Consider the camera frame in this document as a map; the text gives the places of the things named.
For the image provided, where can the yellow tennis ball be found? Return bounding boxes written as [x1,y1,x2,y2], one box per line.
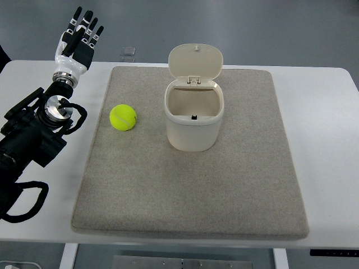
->
[109,104,137,131]

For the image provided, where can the grey felt mat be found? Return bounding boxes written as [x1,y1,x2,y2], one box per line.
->
[71,67,309,240]

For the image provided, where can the white table leg left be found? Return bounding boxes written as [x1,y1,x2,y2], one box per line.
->
[59,243,79,269]

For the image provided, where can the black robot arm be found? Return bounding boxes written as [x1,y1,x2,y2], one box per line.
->
[1,7,104,210]

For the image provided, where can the clear floor marker plate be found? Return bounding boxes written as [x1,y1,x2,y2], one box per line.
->
[120,47,136,57]

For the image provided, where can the grey metal floor plate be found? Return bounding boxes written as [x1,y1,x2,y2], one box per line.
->
[112,256,253,269]

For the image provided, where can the white table leg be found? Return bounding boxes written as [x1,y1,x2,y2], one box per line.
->
[273,248,289,269]
[59,243,79,269]

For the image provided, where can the cream lidded bin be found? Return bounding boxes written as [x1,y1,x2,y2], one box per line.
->
[164,44,224,152]

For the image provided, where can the black table control panel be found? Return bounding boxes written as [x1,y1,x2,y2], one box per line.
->
[310,249,359,257]

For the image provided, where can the white table leg right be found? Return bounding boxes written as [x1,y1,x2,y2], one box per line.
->
[273,248,289,269]

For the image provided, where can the white robotic hand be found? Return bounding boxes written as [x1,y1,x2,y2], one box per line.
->
[53,6,104,80]

